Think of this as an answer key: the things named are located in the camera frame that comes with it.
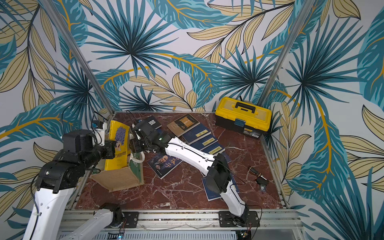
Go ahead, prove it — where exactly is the yellow book purple hair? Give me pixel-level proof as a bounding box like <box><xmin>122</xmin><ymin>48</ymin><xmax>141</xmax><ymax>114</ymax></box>
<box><xmin>105</xmin><ymin>120</ymin><xmax>131</xmax><ymax>171</ymax></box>

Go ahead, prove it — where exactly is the dark Guiguzi book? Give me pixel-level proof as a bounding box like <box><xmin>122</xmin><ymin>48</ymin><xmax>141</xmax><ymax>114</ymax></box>
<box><xmin>148</xmin><ymin>154</ymin><xmax>182</xmax><ymax>179</ymax></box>

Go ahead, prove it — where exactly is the green burlap Christmas bag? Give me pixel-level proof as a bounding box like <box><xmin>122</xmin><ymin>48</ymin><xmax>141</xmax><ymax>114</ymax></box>
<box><xmin>90</xmin><ymin>154</ymin><xmax>145</xmax><ymax>192</ymax></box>

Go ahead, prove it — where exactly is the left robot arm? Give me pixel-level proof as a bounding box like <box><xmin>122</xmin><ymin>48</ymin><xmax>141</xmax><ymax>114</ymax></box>
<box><xmin>23</xmin><ymin>130</ymin><xmax>116</xmax><ymax>240</ymax></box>

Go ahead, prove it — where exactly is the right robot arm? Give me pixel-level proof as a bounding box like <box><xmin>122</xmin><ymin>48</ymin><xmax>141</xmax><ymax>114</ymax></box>
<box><xmin>131</xmin><ymin>120</ymin><xmax>249</xmax><ymax>224</ymax></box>

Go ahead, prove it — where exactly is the dark wolf cover book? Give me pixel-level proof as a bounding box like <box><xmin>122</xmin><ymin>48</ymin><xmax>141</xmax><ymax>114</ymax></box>
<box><xmin>145</xmin><ymin>116</ymin><xmax>162</xmax><ymax>130</ymax></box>

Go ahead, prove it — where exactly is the brown cover book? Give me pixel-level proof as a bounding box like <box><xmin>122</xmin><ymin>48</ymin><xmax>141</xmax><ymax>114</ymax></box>
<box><xmin>167</xmin><ymin>114</ymin><xmax>200</xmax><ymax>137</ymax></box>

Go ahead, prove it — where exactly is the blue book top stack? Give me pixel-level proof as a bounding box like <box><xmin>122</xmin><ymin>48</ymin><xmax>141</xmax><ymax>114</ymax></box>
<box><xmin>182</xmin><ymin>124</ymin><xmax>211</xmax><ymax>144</ymax></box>

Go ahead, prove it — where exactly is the blue book stack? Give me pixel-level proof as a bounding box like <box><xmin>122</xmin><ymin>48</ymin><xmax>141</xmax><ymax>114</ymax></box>
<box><xmin>191</xmin><ymin>134</ymin><xmax>218</xmax><ymax>151</ymax></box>
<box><xmin>182</xmin><ymin>124</ymin><xmax>211</xmax><ymax>144</ymax></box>
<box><xmin>202</xmin><ymin>142</ymin><xmax>226</xmax><ymax>156</ymax></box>

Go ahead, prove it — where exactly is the blue book middle stack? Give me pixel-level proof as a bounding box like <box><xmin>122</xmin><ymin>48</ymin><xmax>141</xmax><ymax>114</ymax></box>
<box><xmin>191</xmin><ymin>134</ymin><xmax>218</xmax><ymax>151</ymax></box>

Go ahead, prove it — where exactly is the blue book lower stack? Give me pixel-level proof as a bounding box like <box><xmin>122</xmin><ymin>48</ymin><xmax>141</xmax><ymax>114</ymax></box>
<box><xmin>202</xmin><ymin>142</ymin><xmax>226</xmax><ymax>156</ymax></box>

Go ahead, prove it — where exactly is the blue book front right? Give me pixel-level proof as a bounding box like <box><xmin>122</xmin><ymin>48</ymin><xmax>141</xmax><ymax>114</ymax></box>
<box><xmin>202</xmin><ymin>178</ymin><xmax>222</xmax><ymax>202</ymax></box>

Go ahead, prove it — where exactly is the yellow black toolbox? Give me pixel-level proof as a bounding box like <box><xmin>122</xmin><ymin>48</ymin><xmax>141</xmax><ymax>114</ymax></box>
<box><xmin>215</xmin><ymin>97</ymin><xmax>272</xmax><ymax>139</ymax></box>

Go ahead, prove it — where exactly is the small black gold connector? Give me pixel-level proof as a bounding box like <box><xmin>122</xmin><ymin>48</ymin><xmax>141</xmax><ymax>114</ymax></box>
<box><xmin>249</xmin><ymin>167</ymin><xmax>269</xmax><ymax>192</ymax></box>

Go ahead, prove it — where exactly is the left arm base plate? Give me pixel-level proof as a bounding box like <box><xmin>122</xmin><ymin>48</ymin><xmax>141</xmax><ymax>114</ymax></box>
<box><xmin>106</xmin><ymin>212</ymin><xmax>139</xmax><ymax>229</ymax></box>

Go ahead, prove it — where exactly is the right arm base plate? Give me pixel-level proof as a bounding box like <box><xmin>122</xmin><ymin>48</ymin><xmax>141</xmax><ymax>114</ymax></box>
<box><xmin>219</xmin><ymin>211</ymin><xmax>260</xmax><ymax>228</ymax></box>

